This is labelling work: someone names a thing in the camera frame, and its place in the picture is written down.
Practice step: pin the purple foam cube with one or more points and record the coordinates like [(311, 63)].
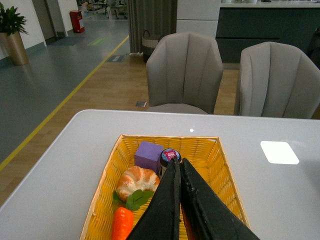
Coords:
[(147, 156)]

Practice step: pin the dark grey counter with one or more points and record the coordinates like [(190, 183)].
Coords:
[(243, 26)]

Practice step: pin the white cabinet column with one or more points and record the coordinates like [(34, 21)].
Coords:
[(198, 16)]

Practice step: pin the yellow woven basket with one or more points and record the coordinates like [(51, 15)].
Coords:
[(205, 153)]

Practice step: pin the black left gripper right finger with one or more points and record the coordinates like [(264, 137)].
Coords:
[(205, 216)]

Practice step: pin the grey chair right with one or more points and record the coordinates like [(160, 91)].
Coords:
[(276, 80)]

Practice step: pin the toy croissant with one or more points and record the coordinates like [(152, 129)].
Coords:
[(136, 178)]

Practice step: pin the small dark jar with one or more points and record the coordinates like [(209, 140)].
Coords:
[(164, 159)]

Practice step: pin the potted plant gold planter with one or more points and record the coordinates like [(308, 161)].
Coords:
[(12, 24)]

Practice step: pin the grey chair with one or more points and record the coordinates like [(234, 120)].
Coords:
[(184, 74), (276, 80)]

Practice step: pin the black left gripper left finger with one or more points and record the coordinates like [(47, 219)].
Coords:
[(161, 219)]

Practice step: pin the grey chair left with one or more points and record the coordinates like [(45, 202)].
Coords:
[(184, 74)]

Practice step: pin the woven laundry basket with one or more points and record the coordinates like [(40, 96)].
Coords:
[(149, 43)]

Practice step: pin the orange toy carrot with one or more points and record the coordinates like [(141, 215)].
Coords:
[(123, 218)]

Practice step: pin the red bin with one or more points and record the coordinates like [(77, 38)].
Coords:
[(77, 21)]

